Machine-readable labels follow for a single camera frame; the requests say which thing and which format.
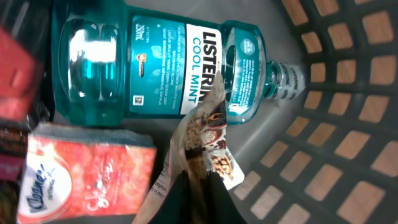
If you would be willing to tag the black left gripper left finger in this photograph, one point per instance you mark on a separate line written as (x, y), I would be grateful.
(176, 207)

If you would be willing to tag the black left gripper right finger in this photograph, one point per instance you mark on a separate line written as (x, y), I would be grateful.
(221, 208)

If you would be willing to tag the white snack pouch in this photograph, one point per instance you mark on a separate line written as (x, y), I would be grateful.
(197, 146)

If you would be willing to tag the red Kleenex tissue pack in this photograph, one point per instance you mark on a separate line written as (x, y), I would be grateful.
(73, 172)

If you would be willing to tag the teal Listerine mouthwash bottle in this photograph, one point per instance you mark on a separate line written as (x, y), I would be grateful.
(112, 61)

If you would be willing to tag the dark red snack packet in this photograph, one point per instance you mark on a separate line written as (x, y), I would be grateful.
(20, 78)

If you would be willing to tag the grey plastic mesh basket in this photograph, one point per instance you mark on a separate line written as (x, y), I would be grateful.
(330, 155)

